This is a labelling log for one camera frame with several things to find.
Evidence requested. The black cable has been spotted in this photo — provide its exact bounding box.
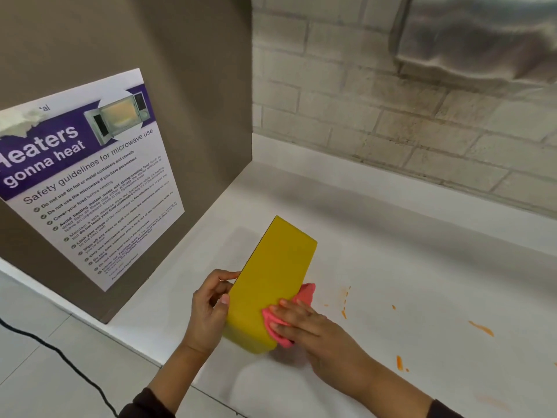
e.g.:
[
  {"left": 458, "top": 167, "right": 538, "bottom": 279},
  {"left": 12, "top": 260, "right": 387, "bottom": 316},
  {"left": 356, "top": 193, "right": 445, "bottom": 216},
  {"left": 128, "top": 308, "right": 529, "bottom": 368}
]
[{"left": 0, "top": 317, "right": 121, "bottom": 418}]

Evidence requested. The stainless steel hood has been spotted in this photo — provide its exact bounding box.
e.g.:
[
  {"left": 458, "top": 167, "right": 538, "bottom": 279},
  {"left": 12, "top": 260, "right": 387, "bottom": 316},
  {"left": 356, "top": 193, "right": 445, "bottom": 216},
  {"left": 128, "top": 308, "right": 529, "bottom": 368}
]
[{"left": 393, "top": 0, "right": 557, "bottom": 91}]

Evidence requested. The pink cleaning cloth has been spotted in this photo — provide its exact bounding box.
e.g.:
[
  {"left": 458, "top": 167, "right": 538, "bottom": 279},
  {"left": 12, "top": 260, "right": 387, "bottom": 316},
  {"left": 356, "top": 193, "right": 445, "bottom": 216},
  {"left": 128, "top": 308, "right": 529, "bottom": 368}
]
[{"left": 261, "top": 283, "right": 317, "bottom": 349}]

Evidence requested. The person's right forearm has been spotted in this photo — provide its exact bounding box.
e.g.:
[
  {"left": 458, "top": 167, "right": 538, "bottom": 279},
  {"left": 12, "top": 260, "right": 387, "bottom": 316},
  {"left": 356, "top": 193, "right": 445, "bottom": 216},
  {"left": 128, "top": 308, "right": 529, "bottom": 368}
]
[{"left": 343, "top": 352, "right": 463, "bottom": 418}]

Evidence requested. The person's left hand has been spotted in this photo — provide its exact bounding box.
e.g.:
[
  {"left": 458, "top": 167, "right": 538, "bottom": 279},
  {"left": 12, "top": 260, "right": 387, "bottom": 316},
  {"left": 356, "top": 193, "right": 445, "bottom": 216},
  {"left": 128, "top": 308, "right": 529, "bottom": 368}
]
[{"left": 185, "top": 270, "right": 242, "bottom": 357}]

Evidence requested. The purple and white safety poster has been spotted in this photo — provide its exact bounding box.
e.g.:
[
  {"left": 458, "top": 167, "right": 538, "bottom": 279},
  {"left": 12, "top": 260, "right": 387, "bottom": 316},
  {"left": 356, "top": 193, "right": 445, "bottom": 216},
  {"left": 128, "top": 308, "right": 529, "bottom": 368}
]
[{"left": 0, "top": 68, "right": 186, "bottom": 293}]

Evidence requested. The yellow box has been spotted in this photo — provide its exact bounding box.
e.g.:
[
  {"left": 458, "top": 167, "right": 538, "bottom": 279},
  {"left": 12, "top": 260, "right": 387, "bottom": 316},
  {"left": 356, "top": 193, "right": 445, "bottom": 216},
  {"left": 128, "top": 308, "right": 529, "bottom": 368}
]
[{"left": 223, "top": 215, "right": 318, "bottom": 355}]

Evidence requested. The person's left forearm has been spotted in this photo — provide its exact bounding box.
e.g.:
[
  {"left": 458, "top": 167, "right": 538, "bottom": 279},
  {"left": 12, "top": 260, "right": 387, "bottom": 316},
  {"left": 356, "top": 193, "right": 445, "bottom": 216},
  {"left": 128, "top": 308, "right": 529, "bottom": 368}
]
[{"left": 120, "top": 341, "right": 217, "bottom": 418}]

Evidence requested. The person's right hand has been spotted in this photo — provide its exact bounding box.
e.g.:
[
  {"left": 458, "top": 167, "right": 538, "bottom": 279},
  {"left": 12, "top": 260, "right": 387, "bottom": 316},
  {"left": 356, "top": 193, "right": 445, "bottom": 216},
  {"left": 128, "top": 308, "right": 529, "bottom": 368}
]
[{"left": 267, "top": 299, "right": 376, "bottom": 390}]

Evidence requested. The brown partition panel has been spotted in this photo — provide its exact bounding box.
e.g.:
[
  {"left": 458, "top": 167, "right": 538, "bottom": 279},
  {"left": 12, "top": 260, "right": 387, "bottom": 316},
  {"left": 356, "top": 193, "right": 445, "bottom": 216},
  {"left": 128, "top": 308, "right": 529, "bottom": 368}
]
[{"left": 0, "top": 0, "right": 254, "bottom": 325}]

